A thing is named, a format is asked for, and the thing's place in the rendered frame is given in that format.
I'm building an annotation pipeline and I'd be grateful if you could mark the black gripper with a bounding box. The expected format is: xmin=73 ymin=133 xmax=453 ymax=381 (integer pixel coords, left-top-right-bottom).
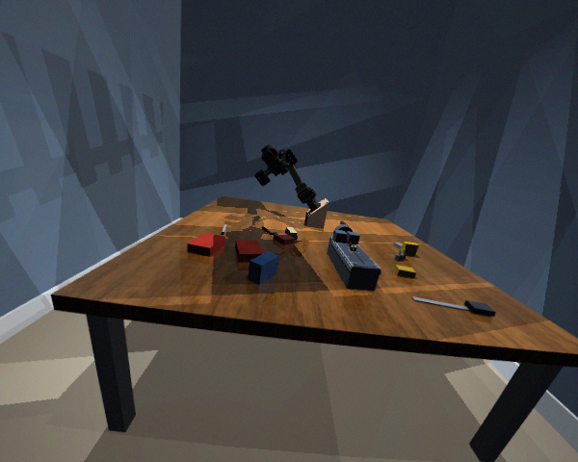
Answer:
xmin=254 ymin=149 xmax=298 ymax=186

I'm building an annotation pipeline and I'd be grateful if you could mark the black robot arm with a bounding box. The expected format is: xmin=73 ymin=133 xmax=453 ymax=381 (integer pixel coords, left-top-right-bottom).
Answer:
xmin=261 ymin=143 xmax=321 ymax=212

